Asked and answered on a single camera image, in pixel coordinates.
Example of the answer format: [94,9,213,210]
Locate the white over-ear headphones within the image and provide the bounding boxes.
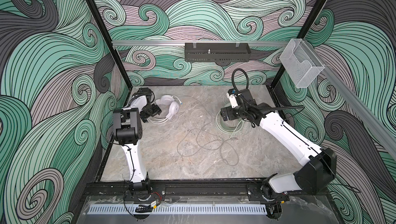
[148,95,182,125]

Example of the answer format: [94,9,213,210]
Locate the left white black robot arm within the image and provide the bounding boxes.
[112,93,161,193]

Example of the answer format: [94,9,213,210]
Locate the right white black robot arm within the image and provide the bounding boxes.
[220,95,337,195]

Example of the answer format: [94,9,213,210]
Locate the green over-ear headphones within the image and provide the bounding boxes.
[216,111,244,135]

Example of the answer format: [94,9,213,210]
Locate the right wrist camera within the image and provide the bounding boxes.
[227,89,243,108]

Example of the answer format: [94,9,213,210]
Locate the left black corrugated cable hose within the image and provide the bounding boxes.
[129,87,155,107]

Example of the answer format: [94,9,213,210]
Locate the black corrugated cable hose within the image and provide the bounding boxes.
[129,87,155,107]
[231,68,306,112]

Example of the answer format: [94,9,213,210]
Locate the right black corrugated cable hose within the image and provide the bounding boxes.
[231,68,306,112]

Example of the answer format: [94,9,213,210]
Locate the black perforated wall tray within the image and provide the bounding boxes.
[184,42,252,64]

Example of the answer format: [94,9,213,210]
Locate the clear plastic wall bin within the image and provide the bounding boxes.
[279,39,324,89]

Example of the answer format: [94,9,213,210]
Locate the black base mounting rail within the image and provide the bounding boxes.
[82,178,314,202]

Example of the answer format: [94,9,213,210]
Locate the white slotted cable duct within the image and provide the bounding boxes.
[87,203,267,215]

